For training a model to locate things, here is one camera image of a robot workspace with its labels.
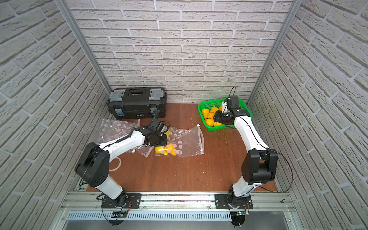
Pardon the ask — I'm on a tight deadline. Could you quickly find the clear tape roll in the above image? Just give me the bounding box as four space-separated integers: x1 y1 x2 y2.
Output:
109 157 122 172

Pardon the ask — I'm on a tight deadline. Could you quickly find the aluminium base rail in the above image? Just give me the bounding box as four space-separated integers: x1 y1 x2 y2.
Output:
58 192 296 223

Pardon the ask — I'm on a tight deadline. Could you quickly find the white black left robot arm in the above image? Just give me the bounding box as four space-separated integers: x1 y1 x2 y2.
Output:
75 112 167 208

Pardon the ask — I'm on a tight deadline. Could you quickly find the clear zip bag with pears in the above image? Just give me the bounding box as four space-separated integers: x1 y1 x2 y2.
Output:
154 124 204 157

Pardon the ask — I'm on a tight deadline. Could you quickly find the orange yellow pear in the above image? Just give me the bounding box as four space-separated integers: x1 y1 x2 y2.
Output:
165 143 177 156

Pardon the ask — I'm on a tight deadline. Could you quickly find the black plastic toolbox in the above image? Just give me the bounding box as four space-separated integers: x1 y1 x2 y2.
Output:
107 87 167 120

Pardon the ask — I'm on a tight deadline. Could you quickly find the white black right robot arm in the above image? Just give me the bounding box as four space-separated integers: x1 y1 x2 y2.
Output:
214 109 278 198

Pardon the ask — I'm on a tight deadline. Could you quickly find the green plastic basket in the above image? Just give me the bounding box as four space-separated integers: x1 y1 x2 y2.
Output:
198 96 253 132

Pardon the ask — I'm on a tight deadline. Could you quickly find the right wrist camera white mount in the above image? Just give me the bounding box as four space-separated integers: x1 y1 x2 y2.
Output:
221 96 241 113

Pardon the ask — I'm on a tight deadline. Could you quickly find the dotted zip bag with pears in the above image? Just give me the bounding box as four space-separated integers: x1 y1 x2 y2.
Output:
92 118 140 144

